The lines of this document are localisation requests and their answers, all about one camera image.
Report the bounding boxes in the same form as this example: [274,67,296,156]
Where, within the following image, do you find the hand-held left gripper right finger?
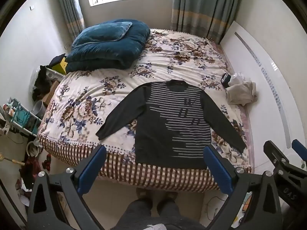
[203,145,285,230]

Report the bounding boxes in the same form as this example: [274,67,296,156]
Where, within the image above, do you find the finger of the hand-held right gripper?
[291,139,307,161]
[263,140,298,171]

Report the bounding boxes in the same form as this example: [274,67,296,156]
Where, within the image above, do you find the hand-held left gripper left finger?
[27,146,107,230]

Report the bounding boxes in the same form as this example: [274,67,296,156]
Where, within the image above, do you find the dark striped sweater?
[95,80,247,170]

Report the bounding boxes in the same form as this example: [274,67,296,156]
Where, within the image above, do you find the red and black floor clothes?
[19,156,42,190]

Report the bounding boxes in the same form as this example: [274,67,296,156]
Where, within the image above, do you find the beige crumpled clothes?
[225,79,258,106]

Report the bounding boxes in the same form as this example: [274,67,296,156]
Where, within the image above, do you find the black hanging clothes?
[32,65,54,101]

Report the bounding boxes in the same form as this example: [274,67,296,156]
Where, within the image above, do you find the brown slipper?
[136,187,154,202]

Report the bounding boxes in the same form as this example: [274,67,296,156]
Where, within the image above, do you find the white headboard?
[219,20,307,168]

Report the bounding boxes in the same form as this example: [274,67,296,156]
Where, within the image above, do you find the person's right leg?
[157,198,207,230]

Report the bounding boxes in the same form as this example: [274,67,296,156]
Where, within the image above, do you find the person's leg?
[117,199,154,230]
[157,198,207,230]

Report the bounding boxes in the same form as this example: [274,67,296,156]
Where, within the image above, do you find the person's left leg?
[117,199,154,230]

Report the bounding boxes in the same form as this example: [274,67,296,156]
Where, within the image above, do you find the grey bucket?
[34,100,46,116]

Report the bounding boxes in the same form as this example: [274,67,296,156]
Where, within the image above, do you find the wooden stick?
[0,153,24,166]

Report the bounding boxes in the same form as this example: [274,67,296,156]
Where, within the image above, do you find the white crumpled cloth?
[228,72,247,87]

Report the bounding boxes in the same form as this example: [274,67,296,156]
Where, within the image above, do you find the cardboard box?
[42,80,60,104]

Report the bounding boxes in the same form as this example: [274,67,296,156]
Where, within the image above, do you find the white shelf rack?
[2,98,42,137]

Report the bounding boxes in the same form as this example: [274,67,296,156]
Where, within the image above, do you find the dark folded socks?
[221,73,232,89]

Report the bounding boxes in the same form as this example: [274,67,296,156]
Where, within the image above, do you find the yellow box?
[52,57,68,75]

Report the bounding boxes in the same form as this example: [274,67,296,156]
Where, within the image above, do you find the teal folded quilt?
[65,19,151,73]

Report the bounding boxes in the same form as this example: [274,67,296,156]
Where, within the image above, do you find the bed with floral cover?
[37,27,255,193]

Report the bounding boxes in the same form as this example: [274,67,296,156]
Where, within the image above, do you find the teal pillow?
[71,21,133,48]

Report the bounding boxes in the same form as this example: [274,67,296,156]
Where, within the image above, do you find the grey-green curtain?
[56,0,86,45]
[170,0,243,45]

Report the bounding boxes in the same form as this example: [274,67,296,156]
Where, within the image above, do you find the thin floor cable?
[206,195,228,218]

